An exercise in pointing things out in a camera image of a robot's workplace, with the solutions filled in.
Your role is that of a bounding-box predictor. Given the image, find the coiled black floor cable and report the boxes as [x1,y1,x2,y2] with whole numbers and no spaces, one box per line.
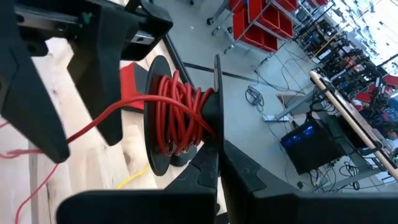
[244,86,266,108]

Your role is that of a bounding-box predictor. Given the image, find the yellow cord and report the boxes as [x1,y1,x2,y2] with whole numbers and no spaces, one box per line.
[115,164,150,190]

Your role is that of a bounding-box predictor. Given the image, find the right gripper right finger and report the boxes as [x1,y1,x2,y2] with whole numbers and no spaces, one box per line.
[221,140,398,224]

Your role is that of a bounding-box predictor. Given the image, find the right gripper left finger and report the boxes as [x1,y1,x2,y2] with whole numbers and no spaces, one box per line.
[55,141,222,224]

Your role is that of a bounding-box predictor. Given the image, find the wooden pole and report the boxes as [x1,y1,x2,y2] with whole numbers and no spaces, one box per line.
[308,70,398,183]

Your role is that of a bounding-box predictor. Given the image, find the red bin shelf rack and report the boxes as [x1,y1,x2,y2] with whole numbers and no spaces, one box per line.
[206,0,336,54]

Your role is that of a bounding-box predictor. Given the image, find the red-rimmed grey square pad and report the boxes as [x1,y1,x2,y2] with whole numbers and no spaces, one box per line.
[119,61,150,113]

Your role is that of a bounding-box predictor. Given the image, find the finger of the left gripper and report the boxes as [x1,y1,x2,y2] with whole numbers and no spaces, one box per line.
[0,34,71,164]
[67,9,124,146]

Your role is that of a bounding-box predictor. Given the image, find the red cord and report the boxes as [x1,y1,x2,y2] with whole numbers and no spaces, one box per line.
[0,70,216,224]

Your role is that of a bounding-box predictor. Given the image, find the white power strip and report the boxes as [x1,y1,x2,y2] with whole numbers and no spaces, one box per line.
[262,113,292,123]

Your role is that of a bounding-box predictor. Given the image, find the blue-lit black computer tower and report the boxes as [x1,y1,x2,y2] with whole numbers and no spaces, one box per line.
[279,118,348,175]

